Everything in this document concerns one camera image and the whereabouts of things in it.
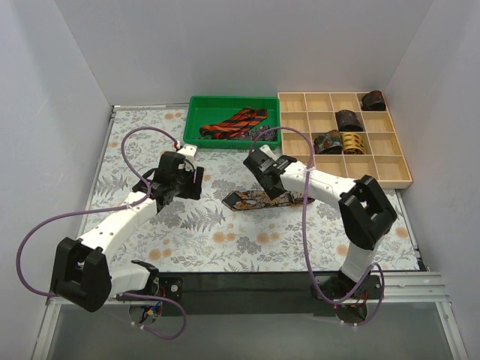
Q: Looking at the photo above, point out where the brown cat print tie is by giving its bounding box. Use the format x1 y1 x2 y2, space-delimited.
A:
222 190 304 211

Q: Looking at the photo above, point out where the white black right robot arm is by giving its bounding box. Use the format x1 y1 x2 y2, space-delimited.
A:
244 145 398 299

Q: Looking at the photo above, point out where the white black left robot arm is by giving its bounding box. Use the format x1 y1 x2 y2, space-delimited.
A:
50 145 204 312

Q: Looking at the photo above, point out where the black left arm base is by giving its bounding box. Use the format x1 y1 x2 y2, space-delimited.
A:
115 276 184 301

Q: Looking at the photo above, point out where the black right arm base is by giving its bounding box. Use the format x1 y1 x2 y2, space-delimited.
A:
315 272 382 301

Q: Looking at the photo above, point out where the dark blue patterned tie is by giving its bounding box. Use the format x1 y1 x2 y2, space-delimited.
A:
232 126 277 142

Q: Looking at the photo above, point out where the green plastic tray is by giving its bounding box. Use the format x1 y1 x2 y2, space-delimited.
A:
183 96 280 149

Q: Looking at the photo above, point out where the orange navy striped tie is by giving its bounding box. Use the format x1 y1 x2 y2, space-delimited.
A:
199 107 268 140

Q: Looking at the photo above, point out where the floral print table mat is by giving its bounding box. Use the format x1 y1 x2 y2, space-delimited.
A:
73 108 421 274

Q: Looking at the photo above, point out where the rolled green brown tie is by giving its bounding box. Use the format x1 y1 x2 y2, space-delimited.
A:
313 130 343 155

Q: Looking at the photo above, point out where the rolled yellow black tie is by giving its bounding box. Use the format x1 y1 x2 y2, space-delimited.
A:
340 132 366 155

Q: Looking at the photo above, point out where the rolled dark floral tie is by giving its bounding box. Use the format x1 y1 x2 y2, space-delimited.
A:
335 109 364 132

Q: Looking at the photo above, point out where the rolled dark red tie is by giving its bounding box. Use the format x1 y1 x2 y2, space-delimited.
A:
361 90 386 112

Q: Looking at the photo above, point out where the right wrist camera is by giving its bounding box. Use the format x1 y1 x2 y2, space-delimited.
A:
259 145 278 161

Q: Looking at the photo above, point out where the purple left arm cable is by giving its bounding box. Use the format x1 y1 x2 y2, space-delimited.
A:
16 127 188 341

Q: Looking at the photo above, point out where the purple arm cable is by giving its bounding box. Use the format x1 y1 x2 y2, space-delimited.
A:
16 127 188 341
247 126 385 326

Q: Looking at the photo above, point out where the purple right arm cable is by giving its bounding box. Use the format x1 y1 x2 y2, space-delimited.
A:
247 126 385 326

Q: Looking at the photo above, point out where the aluminium frame rail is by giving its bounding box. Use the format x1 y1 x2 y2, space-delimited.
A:
52 267 449 311

